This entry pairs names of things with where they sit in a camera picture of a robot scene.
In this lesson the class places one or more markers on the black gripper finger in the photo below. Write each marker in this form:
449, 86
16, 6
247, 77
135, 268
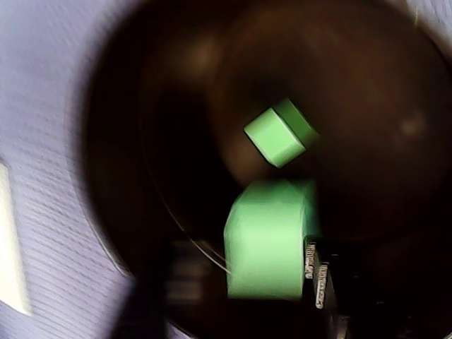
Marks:
353, 303
152, 293

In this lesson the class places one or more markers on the green cube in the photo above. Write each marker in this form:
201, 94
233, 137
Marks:
275, 141
265, 247

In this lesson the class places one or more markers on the black metal bucket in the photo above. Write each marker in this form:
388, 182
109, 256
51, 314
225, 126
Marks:
370, 176

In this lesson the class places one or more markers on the blue woven tablecloth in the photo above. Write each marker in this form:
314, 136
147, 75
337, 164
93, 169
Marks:
42, 106

